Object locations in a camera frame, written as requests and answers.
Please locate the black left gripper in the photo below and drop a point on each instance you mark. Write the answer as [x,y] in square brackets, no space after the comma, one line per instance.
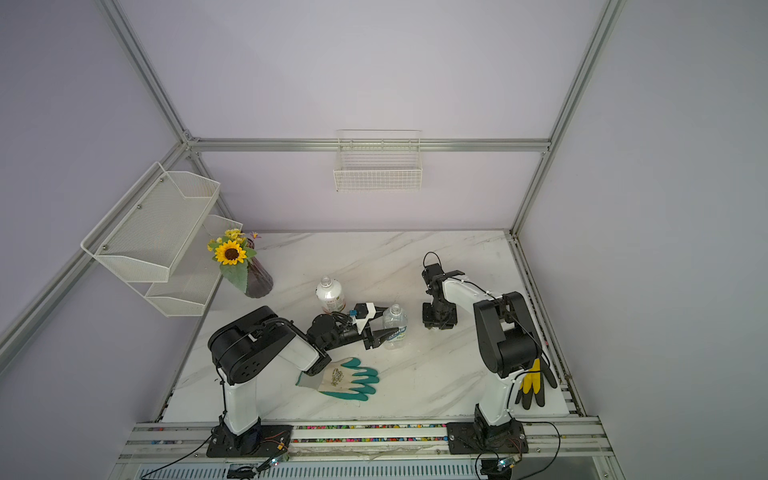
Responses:
[369,339]

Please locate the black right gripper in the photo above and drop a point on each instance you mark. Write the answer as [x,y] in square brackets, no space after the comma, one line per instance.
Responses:
[430,321]

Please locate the clear small water bottle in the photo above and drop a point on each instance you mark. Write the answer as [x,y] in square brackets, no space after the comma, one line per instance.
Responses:
[395,317]

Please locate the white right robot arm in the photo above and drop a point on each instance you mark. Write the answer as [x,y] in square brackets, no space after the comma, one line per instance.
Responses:
[506,342]

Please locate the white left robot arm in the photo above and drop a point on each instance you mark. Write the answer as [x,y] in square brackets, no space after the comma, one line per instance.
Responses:
[242,349]

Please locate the white label tea bottle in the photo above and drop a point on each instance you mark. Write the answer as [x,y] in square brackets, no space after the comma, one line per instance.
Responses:
[330,294]

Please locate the green white work glove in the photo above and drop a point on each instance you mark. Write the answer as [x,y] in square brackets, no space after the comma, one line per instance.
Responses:
[346,379]

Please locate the yellow black work glove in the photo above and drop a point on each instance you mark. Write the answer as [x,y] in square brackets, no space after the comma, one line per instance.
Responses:
[534,384]

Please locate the dark glass flower vase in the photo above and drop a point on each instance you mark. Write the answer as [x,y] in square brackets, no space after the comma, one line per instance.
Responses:
[259,282]

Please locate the artificial sunflower bouquet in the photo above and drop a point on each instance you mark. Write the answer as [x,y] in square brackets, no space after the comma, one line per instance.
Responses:
[234,253]

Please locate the white mesh lower shelf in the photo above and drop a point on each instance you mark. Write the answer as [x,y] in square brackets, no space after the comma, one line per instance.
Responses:
[192,284]

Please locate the white mesh shelf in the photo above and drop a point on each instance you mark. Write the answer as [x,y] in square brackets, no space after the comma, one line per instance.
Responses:
[192,284]
[144,238]

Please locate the white mesh upper shelf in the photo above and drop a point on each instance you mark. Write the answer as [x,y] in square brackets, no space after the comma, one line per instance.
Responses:
[144,238]

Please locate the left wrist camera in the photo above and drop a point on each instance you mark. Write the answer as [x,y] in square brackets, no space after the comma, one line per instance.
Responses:
[361,314]

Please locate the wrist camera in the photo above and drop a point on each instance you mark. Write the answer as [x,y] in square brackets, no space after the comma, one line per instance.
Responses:
[432,275]
[361,314]

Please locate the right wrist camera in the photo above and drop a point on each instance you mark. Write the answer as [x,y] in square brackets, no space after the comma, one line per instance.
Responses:
[432,275]

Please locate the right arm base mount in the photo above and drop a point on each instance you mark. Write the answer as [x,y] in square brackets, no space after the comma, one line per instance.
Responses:
[478,436]

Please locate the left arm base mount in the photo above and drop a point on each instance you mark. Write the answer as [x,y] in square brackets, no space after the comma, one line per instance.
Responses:
[262,441]

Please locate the white wire wall basket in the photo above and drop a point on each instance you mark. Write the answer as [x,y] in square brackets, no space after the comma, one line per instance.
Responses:
[378,160]

